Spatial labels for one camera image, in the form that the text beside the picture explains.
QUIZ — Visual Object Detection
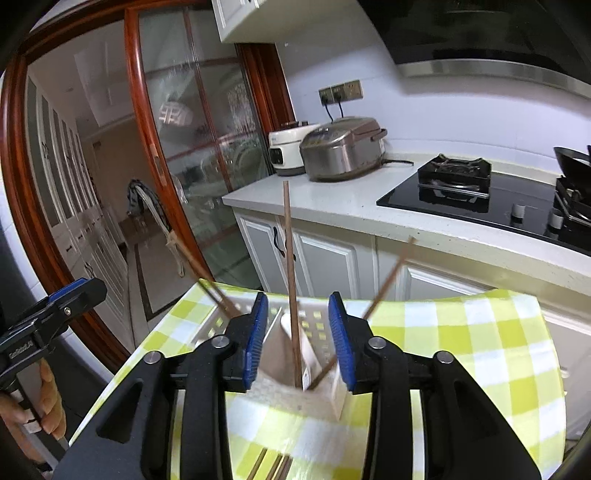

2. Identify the dark striped cloth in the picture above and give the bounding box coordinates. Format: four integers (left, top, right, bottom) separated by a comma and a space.
127, 179, 160, 217

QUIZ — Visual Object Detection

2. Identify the black wok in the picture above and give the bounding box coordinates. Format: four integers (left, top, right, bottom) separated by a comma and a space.
553, 145, 591, 183

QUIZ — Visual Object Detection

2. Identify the green checked tablecloth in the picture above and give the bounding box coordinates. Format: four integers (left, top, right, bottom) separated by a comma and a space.
69, 284, 566, 480

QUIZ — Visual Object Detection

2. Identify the white wall cabinet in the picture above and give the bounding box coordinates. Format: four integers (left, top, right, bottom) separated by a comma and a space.
211, 0, 370, 44

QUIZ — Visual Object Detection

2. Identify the white carved chair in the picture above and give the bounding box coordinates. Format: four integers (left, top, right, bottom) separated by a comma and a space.
141, 189, 190, 278

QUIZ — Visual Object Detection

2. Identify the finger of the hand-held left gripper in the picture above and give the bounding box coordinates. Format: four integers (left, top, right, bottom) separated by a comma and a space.
55, 278, 108, 325
46, 277, 88, 306

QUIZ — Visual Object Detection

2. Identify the silver rice cooker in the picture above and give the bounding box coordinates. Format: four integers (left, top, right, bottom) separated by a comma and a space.
299, 116, 389, 182

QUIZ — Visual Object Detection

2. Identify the person's left hand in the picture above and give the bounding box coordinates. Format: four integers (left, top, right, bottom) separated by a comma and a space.
0, 360, 68, 462

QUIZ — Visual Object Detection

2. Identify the black glass cooktop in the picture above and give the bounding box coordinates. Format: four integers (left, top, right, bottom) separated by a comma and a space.
376, 159, 591, 257

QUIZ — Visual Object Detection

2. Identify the red wooden door frame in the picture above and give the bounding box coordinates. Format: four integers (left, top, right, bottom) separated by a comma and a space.
0, 0, 296, 372

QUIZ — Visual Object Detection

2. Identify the wall socket panel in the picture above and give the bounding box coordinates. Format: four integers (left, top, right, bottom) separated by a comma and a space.
318, 79, 363, 104

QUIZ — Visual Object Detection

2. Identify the black burner grate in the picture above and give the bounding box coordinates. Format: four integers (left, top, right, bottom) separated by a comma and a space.
553, 178, 591, 232
418, 156, 491, 213

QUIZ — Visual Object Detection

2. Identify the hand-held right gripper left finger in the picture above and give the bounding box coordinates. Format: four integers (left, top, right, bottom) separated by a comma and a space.
54, 292, 269, 480

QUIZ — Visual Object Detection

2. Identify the white perforated utensil basket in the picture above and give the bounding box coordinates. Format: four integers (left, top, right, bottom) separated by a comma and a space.
191, 295, 357, 422

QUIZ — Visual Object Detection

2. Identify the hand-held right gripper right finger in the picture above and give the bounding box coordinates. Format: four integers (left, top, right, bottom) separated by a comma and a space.
328, 292, 541, 480

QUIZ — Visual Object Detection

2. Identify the white electric cooker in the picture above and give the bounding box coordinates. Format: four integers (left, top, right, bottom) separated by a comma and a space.
269, 121, 321, 177

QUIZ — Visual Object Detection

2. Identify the wooden glass sliding door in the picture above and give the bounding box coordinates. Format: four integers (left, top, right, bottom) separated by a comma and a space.
124, 4, 296, 287

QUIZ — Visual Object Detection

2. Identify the black range hood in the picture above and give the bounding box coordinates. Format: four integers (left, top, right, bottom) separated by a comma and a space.
355, 0, 591, 100

